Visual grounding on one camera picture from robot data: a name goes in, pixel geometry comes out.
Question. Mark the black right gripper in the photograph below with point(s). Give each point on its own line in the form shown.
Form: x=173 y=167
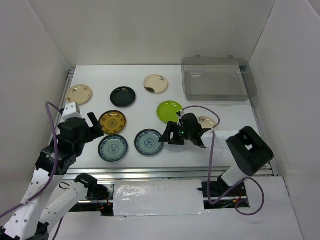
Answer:
x=172 y=127

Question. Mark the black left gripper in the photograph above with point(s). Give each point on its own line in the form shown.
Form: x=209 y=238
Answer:
x=96 y=131

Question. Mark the blue floral plate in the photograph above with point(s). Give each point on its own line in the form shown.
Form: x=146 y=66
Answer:
x=147 y=142
x=113 y=148

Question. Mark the cream plate with green patch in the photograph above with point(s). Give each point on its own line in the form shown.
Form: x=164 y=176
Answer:
x=206 y=122

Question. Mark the lime green plate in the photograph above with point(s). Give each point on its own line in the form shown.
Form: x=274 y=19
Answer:
x=167 y=111

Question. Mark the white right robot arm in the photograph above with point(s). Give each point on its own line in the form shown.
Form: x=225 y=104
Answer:
x=248 y=149

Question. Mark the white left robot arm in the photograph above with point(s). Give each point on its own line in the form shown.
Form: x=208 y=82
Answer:
x=33 y=218

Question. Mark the clear plastic bin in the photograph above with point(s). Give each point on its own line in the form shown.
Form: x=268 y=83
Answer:
x=217 y=79

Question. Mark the yellow patterned plate brown rim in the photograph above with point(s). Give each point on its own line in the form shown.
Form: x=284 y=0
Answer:
x=112 y=122

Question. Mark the cream plate with brown motifs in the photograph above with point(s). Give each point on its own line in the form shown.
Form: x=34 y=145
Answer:
x=79 y=94

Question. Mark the black glossy plate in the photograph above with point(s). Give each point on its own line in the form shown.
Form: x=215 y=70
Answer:
x=123 y=97

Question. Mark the cream plate with black patch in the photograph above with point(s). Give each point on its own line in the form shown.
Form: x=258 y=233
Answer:
x=156 y=83

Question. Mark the white foil-covered panel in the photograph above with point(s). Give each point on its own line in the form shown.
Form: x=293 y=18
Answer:
x=158 y=198

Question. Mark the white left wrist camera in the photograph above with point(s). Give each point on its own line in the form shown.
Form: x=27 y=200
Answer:
x=71 y=110

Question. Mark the aluminium front rail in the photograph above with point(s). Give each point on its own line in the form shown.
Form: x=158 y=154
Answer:
x=158 y=173

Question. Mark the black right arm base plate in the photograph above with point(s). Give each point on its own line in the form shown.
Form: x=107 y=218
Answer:
x=217 y=190

